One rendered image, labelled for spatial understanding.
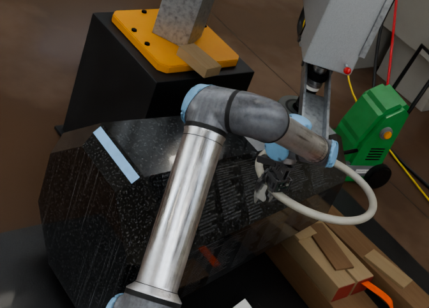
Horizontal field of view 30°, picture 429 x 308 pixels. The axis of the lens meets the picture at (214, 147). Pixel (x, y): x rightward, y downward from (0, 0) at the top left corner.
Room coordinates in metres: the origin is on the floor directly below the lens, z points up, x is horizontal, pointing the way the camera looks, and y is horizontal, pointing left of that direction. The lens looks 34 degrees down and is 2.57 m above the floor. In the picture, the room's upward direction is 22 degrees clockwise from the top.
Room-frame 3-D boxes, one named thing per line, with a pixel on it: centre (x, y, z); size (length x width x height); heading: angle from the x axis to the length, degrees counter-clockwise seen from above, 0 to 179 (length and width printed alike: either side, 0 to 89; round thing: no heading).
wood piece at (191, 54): (3.29, 0.22, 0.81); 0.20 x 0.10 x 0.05; 57
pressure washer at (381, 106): (4.19, -0.81, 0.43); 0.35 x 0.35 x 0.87; 34
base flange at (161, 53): (3.49, 0.37, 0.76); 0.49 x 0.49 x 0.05; 49
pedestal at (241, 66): (3.49, 0.37, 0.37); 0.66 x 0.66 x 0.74; 49
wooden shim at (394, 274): (3.23, -1.04, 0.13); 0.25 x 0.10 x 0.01; 61
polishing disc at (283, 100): (3.17, -0.30, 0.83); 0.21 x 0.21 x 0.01
